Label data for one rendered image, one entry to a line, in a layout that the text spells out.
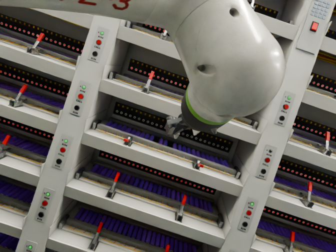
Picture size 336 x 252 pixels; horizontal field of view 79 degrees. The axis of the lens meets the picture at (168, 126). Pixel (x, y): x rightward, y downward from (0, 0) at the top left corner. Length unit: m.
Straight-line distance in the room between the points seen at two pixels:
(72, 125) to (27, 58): 0.29
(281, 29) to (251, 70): 0.69
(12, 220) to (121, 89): 0.63
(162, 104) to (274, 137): 0.42
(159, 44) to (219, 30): 0.56
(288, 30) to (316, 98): 0.26
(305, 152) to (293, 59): 0.33
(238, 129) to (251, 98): 0.55
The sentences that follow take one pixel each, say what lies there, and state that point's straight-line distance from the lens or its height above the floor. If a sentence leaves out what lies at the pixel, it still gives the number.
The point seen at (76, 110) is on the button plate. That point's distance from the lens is 0.79.
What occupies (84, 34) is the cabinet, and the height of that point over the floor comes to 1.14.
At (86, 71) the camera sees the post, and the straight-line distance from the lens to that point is 0.80.
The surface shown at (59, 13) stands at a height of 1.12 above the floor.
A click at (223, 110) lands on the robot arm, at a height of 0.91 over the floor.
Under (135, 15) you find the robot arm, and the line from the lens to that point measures 0.25.
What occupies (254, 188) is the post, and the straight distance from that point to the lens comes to 0.83.
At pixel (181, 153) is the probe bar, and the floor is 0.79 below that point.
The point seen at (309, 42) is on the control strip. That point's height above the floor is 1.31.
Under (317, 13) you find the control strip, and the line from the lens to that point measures 0.98.
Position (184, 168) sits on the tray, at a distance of 0.75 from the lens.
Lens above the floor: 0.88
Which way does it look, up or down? 1 degrees down
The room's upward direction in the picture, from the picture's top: 19 degrees clockwise
